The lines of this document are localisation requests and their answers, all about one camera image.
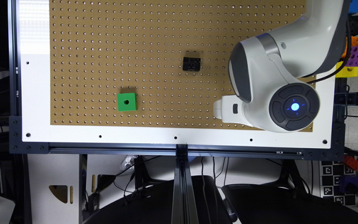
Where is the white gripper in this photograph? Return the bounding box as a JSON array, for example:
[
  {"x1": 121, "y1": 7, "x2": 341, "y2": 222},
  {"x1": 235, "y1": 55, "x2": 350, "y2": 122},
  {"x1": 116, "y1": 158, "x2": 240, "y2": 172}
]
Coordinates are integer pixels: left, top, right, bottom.
[{"x1": 213, "y1": 95, "x2": 252, "y2": 126}]

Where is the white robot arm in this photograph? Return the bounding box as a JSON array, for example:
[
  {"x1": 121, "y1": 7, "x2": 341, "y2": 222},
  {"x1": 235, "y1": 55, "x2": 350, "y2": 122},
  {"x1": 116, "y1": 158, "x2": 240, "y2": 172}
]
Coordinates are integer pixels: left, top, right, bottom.
[{"x1": 213, "y1": 1, "x2": 351, "y2": 133}]

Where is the black block on pegboard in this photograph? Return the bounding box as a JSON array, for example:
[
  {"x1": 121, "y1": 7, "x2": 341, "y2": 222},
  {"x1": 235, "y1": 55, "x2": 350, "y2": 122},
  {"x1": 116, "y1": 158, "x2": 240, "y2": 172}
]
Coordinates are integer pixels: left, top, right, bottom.
[{"x1": 182, "y1": 57, "x2": 201, "y2": 72}]

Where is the green cube block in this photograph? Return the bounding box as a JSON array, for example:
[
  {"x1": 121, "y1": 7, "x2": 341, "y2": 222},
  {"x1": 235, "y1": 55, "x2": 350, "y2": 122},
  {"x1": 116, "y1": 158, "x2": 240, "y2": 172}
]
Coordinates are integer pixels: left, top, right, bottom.
[{"x1": 117, "y1": 93, "x2": 137, "y2": 112}]

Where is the yellow block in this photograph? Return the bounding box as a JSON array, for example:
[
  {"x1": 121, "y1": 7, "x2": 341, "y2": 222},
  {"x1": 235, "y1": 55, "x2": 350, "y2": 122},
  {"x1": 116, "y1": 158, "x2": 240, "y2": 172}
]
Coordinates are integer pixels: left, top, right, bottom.
[{"x1": 336, "y1": 67, "x2": 358, "y2": 78}]

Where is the dark blue block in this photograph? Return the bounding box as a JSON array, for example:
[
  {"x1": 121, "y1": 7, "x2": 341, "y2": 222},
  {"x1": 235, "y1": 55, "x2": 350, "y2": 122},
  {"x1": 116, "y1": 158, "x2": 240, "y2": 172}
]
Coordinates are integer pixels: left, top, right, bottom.
[{"x1": 339, "y1": 175, "x2": 358, "y2": 195}]

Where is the orange block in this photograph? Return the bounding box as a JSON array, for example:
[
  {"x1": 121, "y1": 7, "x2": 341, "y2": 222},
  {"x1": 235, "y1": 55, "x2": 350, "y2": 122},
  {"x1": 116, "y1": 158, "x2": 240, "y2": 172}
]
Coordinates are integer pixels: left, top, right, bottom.
[{"x1": 341, "y1": 36, "x2": 358, "y2": 59}]

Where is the black block at edge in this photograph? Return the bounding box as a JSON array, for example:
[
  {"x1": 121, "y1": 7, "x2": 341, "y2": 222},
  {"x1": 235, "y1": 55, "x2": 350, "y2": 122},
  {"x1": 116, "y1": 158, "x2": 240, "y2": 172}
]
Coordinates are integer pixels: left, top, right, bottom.
[{"x1": 349, "y1": 16, "x2": 358, "y2": 36}]

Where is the brown pegboard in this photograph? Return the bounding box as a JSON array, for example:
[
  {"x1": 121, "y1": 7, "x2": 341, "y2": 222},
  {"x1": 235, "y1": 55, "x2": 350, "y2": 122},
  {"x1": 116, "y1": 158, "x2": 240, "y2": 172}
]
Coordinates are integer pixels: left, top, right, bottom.
[{"x1": 49, "y1": 0, "x2": 306, "y2": 129}]

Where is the black chair right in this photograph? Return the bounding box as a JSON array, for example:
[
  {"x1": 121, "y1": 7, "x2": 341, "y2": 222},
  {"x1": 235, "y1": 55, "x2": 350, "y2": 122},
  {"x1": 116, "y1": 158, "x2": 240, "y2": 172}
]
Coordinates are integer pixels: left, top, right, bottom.
[{"x1": 222, "y1": 184, "x2": 358, "y2": 224}]

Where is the black chair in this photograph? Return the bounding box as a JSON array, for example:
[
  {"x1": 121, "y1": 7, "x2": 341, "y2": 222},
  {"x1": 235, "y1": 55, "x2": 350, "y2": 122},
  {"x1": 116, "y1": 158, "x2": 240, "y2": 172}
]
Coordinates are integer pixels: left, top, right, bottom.
[
  {"x1": 85, "y1": 175, "x2": 231, "y2": 224},
  {"x1": 222, "y1": 184, "x2": 358, "y2": 224}
]

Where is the fiducial marker board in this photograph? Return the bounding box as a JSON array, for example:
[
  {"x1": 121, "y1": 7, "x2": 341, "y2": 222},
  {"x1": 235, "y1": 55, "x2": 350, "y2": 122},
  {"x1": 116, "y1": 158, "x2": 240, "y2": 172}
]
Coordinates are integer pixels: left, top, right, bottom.
[{"x1": 319, "y1": 161, "x2": 357, "y2": 207}]

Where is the black chair left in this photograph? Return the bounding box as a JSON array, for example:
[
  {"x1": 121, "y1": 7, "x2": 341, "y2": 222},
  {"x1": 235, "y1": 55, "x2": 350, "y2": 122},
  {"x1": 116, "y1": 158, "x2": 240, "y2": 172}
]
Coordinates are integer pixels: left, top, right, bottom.
[{"x1": 85, "y1": 175, "x2": 231, "y2": 224}]

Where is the white cabinet panel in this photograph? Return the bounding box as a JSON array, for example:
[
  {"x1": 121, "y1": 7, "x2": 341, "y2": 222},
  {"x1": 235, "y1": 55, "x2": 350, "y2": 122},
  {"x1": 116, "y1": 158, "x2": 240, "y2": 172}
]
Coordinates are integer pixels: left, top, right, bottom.
[{"x1": 27, "y1": 154, "x2": 82, "y2": 223}]

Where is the white table board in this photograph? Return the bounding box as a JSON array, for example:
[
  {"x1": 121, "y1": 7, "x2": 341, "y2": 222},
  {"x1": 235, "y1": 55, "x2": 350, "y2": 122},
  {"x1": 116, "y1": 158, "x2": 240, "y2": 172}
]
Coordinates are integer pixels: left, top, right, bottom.
[{"x1": 12, "y1": 1, "x2": 335, "y2": 153}]

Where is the black aluminium frame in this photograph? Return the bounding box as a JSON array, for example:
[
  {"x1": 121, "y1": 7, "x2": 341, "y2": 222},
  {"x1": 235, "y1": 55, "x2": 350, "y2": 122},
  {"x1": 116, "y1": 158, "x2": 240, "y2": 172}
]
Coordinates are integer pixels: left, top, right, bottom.
[{"x1": 8, "y1": 1, "x2": 344, "y2": 223}]

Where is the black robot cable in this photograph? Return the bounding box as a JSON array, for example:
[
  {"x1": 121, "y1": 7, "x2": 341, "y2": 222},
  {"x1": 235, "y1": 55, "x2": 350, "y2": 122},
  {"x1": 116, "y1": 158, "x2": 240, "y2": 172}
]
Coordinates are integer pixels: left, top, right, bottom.
[{"x1": 306, "y1": 18, "x2": 353, "y2": 85}]

